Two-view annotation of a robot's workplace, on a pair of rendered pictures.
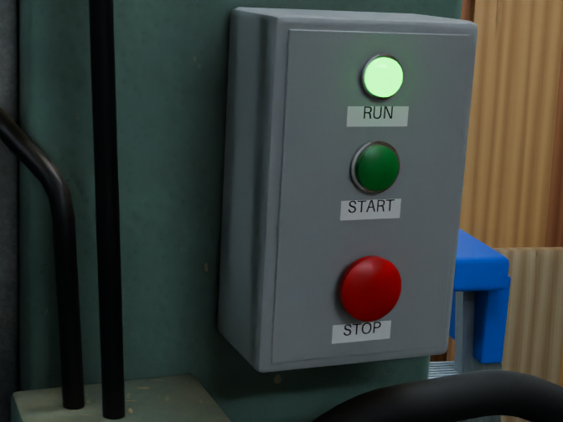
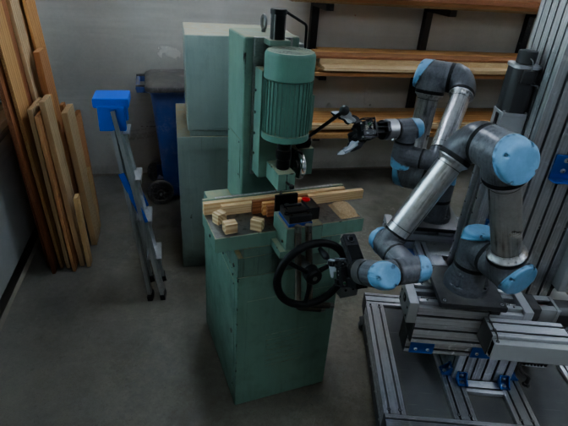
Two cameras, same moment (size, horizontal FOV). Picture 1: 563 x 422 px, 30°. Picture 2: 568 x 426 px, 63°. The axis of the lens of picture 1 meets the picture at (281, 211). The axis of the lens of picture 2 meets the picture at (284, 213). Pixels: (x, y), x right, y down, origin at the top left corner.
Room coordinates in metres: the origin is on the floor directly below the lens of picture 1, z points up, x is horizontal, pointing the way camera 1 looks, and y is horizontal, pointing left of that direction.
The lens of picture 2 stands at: (0.48, 1.96, 1.79)
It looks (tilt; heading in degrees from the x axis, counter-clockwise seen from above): 29 degrees down; 270
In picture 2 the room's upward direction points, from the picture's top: 4 degrees clockwise
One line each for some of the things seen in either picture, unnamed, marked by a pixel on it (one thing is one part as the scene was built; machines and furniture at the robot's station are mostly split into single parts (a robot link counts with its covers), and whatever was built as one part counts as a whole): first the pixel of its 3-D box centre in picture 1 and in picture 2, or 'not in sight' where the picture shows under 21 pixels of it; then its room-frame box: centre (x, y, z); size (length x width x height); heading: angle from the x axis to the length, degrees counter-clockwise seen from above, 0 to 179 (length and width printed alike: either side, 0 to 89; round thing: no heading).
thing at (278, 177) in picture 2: not in sight; (280, 176); (0.50, 0.30, 1.03); 0.14 x 0.07 x 0.09; 113
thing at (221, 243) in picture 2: not in sight; (287, 226); (0.46, 0.42, 0.87); 0.61 x 0.30 x 0.06; 23
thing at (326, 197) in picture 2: not in sight; (295, 201); (0.43, 0.30, 0.92); 0.61 x 0.02 x 0.04; 23
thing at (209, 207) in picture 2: not in sight; (277, 199); (0.51, 0.31, 0.93); 0.60 x 0.02 x 0.05; 23
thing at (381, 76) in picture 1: (384, 77); not in sight; (0.46, -0.04, 1.46); 0.02 x 0.01 x 0.02; 113
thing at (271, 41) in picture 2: not in sight; (276, 34); (0.55, 0.19, 1.54); 0.08 x 0.08 x 0.17; 23
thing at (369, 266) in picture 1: (370, 288); not in sight; (0.45, -0.04, 1.36); 0.03 x 0.01 x 0.03; 113
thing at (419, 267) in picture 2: not in sight; (406, 266); (0.12, 0.88, 1.04); 0.11 x 0.11 x 0.08; 21
